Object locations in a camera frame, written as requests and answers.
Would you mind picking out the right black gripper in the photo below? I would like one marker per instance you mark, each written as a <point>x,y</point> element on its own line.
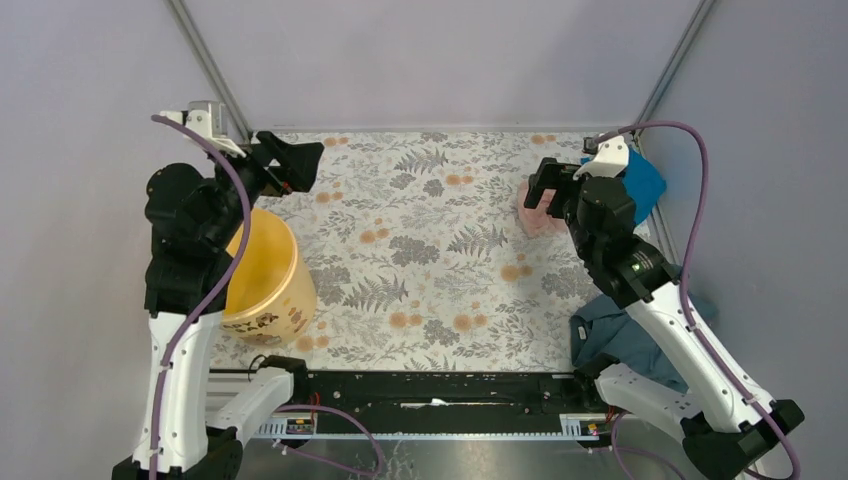
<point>552,175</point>

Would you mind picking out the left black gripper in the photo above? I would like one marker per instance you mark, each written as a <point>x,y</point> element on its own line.
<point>298,166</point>

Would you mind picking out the pink plastic trash bag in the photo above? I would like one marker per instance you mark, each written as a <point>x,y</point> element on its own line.
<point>536,221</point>

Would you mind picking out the yellow plastic trash bin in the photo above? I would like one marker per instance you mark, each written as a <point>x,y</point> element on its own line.
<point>271,297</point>

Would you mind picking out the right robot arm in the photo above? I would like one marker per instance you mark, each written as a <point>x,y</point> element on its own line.
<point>725,422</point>

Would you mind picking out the bright blue folded cloth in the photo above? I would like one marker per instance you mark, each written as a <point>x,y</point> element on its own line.
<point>644,182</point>

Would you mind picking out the floral patterned table mat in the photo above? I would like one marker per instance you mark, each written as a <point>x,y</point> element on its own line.
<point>420,260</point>

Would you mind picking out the dark teal crumpled cloth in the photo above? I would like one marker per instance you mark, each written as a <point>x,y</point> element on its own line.
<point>600,327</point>

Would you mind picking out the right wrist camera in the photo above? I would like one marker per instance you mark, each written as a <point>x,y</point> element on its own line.
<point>608,157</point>

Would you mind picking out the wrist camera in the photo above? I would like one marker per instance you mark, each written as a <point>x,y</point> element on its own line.
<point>608,157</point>
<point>209,120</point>

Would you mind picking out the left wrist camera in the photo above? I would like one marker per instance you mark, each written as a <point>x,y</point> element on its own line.
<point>209,120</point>

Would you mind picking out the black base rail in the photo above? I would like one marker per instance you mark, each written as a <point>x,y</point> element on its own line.
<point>348,405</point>

